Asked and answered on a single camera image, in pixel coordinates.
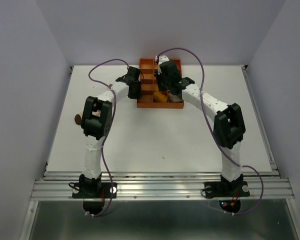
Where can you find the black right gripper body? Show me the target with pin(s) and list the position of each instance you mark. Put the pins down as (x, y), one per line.
(163, 84)

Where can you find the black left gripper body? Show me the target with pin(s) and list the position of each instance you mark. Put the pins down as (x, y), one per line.
(137, 93)

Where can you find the tan sock with red cuff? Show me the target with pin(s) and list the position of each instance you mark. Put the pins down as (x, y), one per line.
(173, 98)

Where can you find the mustard yellow sock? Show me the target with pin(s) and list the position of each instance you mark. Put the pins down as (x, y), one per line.
(159, 97)

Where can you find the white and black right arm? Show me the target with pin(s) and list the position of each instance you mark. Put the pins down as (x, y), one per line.
(225, 121)

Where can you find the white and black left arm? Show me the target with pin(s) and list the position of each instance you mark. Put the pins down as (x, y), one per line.
(96, 122)

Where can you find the orange compartment tray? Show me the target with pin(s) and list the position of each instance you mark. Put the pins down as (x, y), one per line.
(149, 85)

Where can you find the cream and brown striped sock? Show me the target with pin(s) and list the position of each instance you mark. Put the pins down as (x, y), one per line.
(78, 116)

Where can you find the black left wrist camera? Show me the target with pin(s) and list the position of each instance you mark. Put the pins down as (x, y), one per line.
(133, 75)

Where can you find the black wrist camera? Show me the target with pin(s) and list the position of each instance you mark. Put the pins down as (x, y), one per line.
(167, 68)
(133, 75)

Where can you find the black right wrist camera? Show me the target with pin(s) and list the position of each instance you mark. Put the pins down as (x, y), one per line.
(167, 68)

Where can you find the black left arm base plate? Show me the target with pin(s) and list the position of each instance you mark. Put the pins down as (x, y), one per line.
(106, 191)

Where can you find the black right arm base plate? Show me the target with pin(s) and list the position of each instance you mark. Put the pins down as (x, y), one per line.
(224, 190)

